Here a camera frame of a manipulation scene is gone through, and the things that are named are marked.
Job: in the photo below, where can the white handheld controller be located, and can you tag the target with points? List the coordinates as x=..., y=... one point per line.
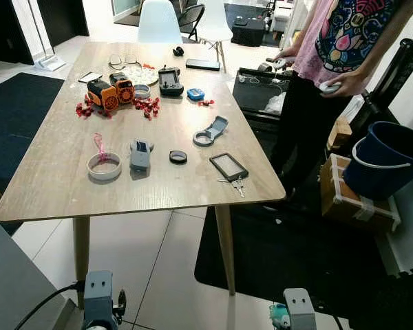
x=329, y=87
x=274, y=65

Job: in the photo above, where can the white standing board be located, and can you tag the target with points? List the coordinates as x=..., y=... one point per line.
x=20, y=282

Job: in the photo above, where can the person in black trousers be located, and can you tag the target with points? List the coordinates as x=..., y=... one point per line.
x=310, y=117

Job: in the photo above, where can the white-edged smartphone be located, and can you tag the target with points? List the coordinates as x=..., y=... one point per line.
x=90, y=77

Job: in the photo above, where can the light wooden table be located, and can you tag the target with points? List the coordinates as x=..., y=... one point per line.
x=165, y=130

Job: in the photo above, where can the small silver keys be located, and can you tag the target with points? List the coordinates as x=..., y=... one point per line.
x=239, y=185

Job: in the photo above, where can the white plastic chair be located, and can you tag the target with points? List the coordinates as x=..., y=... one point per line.
x=160, y=24
x=215, y=20

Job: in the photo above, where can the small blue device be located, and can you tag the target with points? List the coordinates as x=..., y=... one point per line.
x=196, y=95

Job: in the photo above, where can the teal plush figure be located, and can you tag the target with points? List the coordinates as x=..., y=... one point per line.
x=279, y=316

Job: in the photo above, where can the small grey tape roll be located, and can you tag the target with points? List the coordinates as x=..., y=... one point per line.
x=135, y=91

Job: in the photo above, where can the black cabinet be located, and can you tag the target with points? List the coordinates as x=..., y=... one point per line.
x=62, y=19
x=7, y=31

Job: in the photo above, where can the pink ribbon loop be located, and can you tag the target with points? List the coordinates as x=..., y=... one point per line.
x=100, y=148

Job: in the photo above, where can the black bag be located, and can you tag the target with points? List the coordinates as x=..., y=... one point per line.
x=248, y=31

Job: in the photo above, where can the person's right hand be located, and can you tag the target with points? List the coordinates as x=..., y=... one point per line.
x=288, y=58

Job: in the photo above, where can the white dotted round plate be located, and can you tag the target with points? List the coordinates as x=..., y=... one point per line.
x=143, y=74

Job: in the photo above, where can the person's left hand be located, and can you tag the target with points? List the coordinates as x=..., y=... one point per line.
x=352, y=84

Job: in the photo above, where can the black open crate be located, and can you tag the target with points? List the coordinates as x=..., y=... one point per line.
x=258, y=93

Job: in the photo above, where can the person's right forearm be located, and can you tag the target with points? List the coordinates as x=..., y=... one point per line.
x=299, y=45

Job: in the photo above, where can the black chair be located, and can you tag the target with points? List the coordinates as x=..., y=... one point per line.
x=191, y=17

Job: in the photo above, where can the black tilted stand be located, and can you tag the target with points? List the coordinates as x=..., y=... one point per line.
x=399, y=65

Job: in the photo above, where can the black flat phone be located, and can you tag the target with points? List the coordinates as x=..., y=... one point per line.
x=203, y=64

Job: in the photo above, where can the thin-framed eyeglasses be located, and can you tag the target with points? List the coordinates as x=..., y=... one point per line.
x=115, y=60

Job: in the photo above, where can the orange black device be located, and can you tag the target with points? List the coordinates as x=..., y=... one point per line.
x=124, y=88
x=102, y=95

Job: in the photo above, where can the wooden block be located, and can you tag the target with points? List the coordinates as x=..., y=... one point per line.
x=339, y=134

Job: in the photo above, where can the grey handheld device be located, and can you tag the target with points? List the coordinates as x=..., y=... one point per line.
x=140, y=158

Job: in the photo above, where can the dark blue rug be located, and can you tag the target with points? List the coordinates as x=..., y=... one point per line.
x=17, y=124

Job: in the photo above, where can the black framed card holder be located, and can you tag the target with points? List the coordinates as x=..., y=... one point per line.
x=228, y=167

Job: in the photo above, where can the white tape roll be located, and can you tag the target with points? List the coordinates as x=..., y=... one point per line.
x=91, y=167

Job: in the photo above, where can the person's left forearm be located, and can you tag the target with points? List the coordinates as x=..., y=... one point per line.
x=389, y=41

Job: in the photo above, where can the dark blue bucket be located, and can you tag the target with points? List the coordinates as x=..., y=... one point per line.
x=389, y=168

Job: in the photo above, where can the taped cardboard box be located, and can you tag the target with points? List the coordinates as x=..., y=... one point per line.
x=344, y=199

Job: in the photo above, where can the red wrapped pieces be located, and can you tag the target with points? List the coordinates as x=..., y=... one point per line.
x=149, y=106
x=205, y=103
x=86, y=108

